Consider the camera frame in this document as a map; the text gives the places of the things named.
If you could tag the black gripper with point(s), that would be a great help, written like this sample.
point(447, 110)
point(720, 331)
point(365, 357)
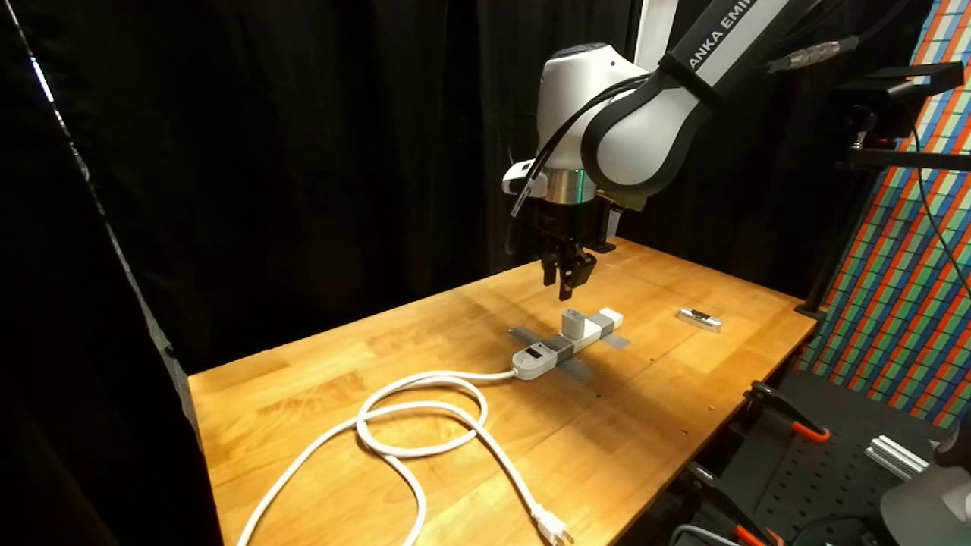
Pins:
point(560, 231)

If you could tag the white charging adaptor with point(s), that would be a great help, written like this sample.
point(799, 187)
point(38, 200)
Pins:
point(579, 325)

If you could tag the grey tape strip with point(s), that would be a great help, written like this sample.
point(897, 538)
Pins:
point(576, 369)
point(613, 341)

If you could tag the white power strip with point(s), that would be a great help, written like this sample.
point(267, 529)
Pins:
point(532, 362)

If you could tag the small silver black device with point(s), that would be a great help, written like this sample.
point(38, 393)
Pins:
point(698, 320)

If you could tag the orange black clamp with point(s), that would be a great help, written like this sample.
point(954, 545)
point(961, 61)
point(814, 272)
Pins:
point(799, 420)
point(739, 504)

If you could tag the black curtain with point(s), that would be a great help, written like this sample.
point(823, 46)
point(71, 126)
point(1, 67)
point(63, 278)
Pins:
point(283, 153)

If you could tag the black perforated board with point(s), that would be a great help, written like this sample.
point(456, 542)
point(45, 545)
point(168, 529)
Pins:
point(809, 487)

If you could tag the colourful patterned board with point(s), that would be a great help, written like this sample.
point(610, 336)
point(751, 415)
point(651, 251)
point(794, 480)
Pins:
point(912, 263)

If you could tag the silver aluminium bar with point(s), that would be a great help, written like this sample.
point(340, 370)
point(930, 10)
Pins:
point(897, 456)

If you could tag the grey round lamp head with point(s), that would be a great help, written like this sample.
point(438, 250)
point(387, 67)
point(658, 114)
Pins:
point(926, 511)

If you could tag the black camera on stand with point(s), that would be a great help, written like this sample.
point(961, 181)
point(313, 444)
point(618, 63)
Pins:
point(897, 85)

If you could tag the silver metal frame post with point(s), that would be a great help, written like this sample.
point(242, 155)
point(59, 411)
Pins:
point(111, 251)

